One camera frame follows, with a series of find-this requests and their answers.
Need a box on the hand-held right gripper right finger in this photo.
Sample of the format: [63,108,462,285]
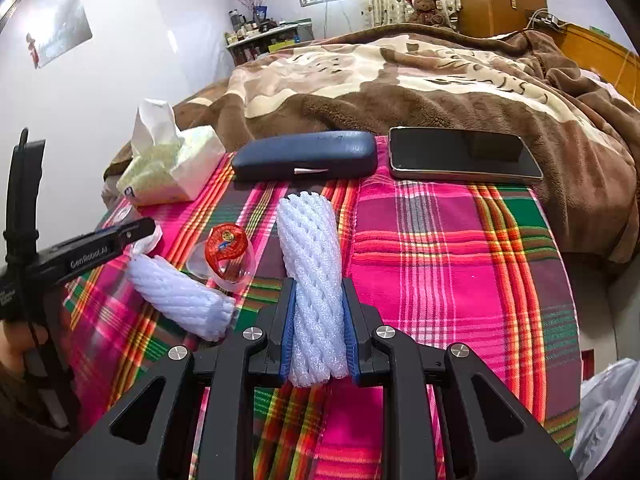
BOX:
[342,277,578,480]

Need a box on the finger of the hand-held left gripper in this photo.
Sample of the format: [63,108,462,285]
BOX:
[107,217,157,252]

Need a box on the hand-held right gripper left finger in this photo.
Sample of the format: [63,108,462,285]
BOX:
[52,277,297,480]

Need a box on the white foam fruit net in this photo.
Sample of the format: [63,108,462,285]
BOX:
[127,254,237,342]
[276,191,351,387]

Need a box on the white plastic bin bag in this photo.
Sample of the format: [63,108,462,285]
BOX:
[570,357,640,480]

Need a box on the person's left forearm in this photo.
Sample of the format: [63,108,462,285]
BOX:
[0,320,78,480]

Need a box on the clear plastic wrapper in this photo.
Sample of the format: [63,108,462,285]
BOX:
[131,225,164,257]

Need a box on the soft tissue pack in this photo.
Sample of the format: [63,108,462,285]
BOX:
[116,98,227,206]

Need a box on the red lid jelly cup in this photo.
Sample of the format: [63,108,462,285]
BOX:
[189,225,257,292]

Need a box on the pink plaid bed sheet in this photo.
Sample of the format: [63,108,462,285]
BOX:
[62,135,583,480]

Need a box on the dark blue glasses case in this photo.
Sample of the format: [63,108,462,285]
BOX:
[232,131,378,182]

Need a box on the black smartphone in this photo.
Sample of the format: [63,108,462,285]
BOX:
[388,126,544,183]

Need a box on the cluttered shelf unit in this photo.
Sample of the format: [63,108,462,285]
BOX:
[225,20,315,66]

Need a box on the brown patterned fleece blanket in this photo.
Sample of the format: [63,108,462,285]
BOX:
[102,30,640,276]

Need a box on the brown teddy bear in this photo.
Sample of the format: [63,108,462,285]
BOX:
[402,0,451,28]

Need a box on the pink cloth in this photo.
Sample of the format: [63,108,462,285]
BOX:
[585,67,640,107]

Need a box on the white power strip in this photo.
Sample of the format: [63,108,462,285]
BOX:
[525,7,562,29]

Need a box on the wooden headboard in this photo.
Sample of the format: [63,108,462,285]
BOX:
[555,22,640,111]

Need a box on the silver wall poster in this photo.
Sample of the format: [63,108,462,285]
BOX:
[26,0,94,68]

